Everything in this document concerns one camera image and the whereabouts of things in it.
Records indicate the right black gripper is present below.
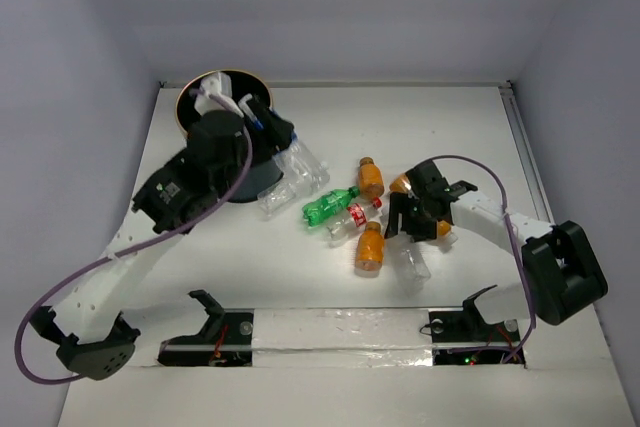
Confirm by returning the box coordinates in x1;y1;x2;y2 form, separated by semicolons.
385;191;437;243

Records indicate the large orange bottle blue label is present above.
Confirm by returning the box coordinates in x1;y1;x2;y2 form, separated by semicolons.
389;173;455;249

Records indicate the clear plastic bottle unlabelled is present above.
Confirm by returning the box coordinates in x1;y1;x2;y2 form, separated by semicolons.
385;232;431;296

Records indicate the clear plastic bottle white cap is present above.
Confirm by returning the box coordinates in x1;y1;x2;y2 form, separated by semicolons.
258;162;330;216

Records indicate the clear bottle blue label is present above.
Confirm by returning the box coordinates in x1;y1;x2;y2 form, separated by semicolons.
239;94;321;174

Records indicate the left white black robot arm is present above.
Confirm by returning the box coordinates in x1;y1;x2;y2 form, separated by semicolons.
14;95;297;385

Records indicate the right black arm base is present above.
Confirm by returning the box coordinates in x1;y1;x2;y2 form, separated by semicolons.
419;285;525;367

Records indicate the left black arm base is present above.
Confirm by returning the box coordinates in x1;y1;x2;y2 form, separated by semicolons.
157;289;254;367

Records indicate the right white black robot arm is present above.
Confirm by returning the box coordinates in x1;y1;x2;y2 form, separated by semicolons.
384;159;608;343

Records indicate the dark bin with gold rim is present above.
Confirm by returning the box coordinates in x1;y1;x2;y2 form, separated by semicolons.
174;69;283;203

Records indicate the small orange bottle upper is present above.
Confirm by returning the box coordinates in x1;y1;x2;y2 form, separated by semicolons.
357;157;385;199

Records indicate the small orange bottle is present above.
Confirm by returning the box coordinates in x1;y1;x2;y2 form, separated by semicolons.
357;157;385;199
354;221;385;276

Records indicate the clear bottle red label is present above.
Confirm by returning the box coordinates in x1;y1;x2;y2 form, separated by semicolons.
326;198;382;246

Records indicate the small orange bottle lower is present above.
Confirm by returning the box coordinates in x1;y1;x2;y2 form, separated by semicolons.
354;221;385;276

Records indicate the green plastic bottle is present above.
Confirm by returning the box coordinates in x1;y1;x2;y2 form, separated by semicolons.
302;186;360;227

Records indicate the silver foil strip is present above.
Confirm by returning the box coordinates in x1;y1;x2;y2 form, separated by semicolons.
251;308;433;368

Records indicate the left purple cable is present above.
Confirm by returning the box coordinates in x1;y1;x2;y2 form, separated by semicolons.
13;86;254;382

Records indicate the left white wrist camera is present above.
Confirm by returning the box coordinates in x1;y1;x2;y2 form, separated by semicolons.
190;72;242;116

